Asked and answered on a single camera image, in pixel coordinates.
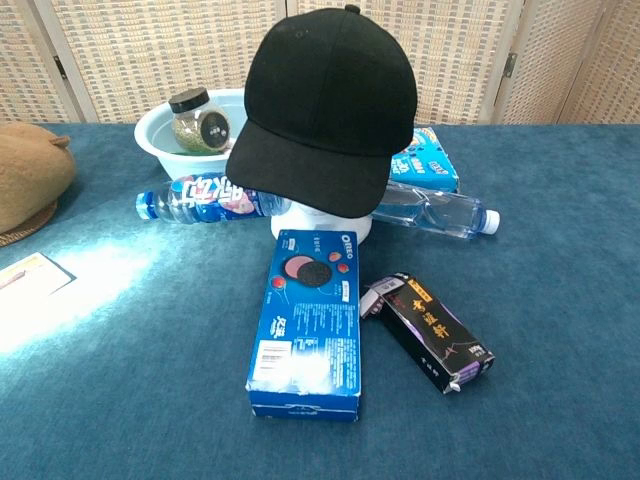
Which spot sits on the brown capybara plush toy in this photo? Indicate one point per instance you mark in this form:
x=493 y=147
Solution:
x=30 y=170

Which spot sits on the black carton with purple trim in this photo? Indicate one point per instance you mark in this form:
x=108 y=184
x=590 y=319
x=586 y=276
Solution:
x=430 y=335

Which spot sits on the printed paper card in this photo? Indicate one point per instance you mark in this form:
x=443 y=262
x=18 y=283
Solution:
x=30 y=275

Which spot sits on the clear water bottle white cap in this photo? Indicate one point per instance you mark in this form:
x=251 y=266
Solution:
x=440 y=212

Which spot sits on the blue label drink bottle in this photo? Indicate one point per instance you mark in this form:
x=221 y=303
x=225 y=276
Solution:
x=200 y=200

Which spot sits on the light blue plastic basin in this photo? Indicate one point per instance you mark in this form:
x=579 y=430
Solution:
x=155 y=142

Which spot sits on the white foam mannequin head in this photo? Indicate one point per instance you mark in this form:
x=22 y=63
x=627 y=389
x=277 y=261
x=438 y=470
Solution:
x=320 y=227

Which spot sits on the woven folding screen panel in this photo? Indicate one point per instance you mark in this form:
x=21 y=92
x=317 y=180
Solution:
x=450 y=60
x=575 y=60
x=20 y=60
x=150 y=50

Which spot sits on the blue chocolate chip cookie box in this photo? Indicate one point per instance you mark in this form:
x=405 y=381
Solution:
x=430 y=165

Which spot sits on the blue Oreo cookie box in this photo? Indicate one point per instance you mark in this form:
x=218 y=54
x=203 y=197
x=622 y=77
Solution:
x=305 y=325

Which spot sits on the glass jar with black lid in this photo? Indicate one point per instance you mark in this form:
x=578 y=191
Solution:
x=195 y=130

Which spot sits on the woven round coaster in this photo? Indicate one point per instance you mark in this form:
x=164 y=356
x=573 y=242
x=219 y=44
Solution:
x=32 y=227

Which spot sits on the black screen hinge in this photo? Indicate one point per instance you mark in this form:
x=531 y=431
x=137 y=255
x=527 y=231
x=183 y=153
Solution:
x=60 y=67
x=510 y=64

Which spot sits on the blue tablecloth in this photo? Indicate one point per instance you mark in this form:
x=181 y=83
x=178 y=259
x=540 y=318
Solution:
x=500 y=300

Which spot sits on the black baseball cap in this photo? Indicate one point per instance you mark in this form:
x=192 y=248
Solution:
x=325 y=100

